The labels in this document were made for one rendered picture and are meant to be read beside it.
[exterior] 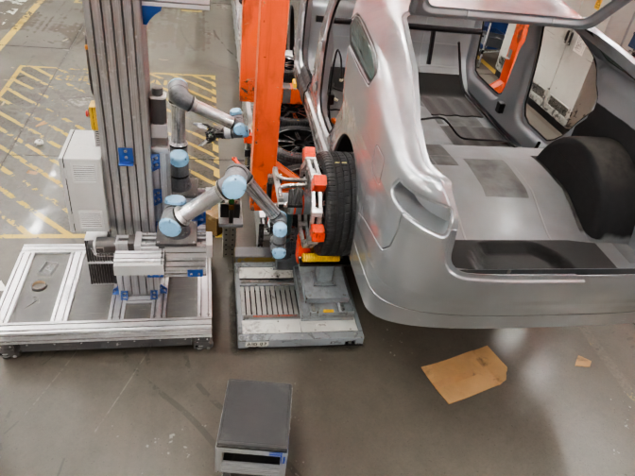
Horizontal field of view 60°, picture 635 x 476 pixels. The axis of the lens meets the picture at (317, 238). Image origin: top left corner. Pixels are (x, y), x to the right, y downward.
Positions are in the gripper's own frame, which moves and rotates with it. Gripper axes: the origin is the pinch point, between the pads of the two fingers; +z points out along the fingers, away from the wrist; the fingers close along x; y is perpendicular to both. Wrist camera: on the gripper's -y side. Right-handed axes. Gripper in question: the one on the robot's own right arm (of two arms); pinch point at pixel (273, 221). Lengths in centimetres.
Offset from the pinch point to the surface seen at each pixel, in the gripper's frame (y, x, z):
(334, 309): -68, -46, -6
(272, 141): 24, -2, 57
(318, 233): 4.7, -24.2, -18.9
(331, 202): 20.5, -30.8, -10.1
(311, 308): -66, -29, -6
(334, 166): 33.2, -34.1, 9.1
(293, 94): -21, -42, 250
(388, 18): 108, -64, 51
